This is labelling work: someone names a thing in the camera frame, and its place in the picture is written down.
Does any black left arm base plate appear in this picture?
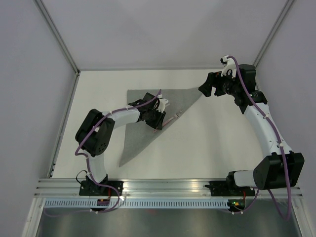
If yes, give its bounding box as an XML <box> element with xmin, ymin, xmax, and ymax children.
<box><xmin>76</xmin><ymin>170</ymin><xmax>123</xmax><ymax>197</ymax></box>

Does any white slotted cable duct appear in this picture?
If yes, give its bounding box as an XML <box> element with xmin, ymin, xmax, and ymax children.
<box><xmin>44</xmin><ymin>198</ymin><xmax>229</xmax><ymax>209</ymax></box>

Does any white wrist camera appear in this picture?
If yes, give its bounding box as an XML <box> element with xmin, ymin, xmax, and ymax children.
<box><xmin>156</xmin><ymin>98</ymin><xmax>169</xmax><ymax>113</ymax></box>
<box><xmin>220</xmin><ymin>55</ymin><xmax>237</xmax><ymax>78</ymax></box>

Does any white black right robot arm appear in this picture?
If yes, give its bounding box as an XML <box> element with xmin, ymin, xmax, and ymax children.
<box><xmin>198</xmin><ymin>64</ymin><xmax>305</xmax><ymax>195</ymax></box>

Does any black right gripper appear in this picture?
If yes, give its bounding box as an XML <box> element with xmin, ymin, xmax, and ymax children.
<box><xmin>198</xmin><ymin>68</ymin><xmax>241</xmax><ymax>97</ymax></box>

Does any aluminium frame post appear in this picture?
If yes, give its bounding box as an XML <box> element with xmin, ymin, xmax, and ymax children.
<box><xmin>253</xmin><ymin>0</ymin><xmax>296</xmax><ymax>68</ymax></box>
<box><xmin>33</xmin><ymin>0</ymin><xmax>80</xmax><ymax>75</ymax></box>

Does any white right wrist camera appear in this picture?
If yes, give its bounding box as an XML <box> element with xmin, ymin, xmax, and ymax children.
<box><xmin>220</xmin><ymin>55</ymin><xmax>237</xmax><ymax>78</ymax></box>

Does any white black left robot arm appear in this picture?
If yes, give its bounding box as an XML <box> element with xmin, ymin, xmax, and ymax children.
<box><xmin>75</xmin><ymin>91</ymin><xmax>169</xmax><ymax>196</ymax></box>

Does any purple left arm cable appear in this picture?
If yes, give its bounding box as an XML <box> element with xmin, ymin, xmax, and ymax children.
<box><xmin>44</xmin><ymin>88</ymin><xmax>163</xmax><ymax>218</ymax></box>

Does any aluminium mounting rail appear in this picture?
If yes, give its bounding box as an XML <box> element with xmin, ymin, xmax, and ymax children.
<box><xmin>34</xmin><ymin>178</ymin><xmax>304</xmax><ymax>198</ymax></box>

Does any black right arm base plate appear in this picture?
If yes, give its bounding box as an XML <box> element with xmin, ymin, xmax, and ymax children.
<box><xmin>204</xmin><ymin>181</ymin><xmax>255</xmax><ymax>197</ymax></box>

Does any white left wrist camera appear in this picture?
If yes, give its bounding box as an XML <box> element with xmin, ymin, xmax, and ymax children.
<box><xmin>156</xmin><ymin>98</ymin><xmax>169</xmax><ymax>113</ymax></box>

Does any right aluminium frame post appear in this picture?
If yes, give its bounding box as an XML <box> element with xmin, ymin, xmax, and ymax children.
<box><xmin>253</xmin><ymin>0</ymin><xmax>296</xmax><ymax>68</ymax></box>

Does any left aluminium frame post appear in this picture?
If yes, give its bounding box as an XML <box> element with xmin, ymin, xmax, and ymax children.
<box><xmin>33</xmin><ymin>0</ymin><xmax>80</xmax><ymax>75</ymax></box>

